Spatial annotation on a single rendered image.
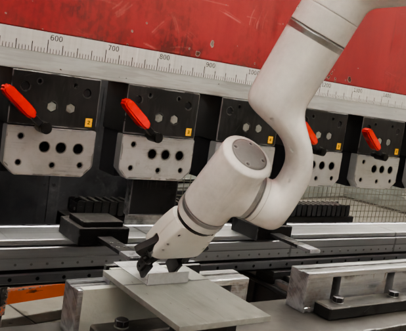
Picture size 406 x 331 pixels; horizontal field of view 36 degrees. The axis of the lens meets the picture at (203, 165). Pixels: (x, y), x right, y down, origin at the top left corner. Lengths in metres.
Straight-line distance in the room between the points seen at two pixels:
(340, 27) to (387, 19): 0.60
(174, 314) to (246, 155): 0.27
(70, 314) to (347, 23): 0.69
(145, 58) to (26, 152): 0.26
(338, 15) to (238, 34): 0.35
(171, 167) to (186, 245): 0.16
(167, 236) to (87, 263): 0.43
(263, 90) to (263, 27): 0.34
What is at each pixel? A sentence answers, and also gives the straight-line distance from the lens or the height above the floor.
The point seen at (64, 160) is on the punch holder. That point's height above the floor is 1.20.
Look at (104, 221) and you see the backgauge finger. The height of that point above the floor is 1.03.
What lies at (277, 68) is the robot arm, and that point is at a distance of 0.91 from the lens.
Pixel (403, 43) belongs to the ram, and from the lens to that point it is 1.55.
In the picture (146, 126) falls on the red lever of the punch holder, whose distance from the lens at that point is 1.07.
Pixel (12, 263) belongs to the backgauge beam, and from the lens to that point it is 1.38.
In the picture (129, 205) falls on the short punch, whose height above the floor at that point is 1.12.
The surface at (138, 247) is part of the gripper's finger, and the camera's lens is 1.07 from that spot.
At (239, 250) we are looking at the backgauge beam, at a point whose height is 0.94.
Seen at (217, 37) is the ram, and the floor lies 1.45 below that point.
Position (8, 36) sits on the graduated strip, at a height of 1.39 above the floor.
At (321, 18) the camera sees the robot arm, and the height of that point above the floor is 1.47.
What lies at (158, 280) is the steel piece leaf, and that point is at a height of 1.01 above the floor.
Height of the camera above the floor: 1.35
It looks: 7 degrees down
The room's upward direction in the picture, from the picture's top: 8 degrees clockwise
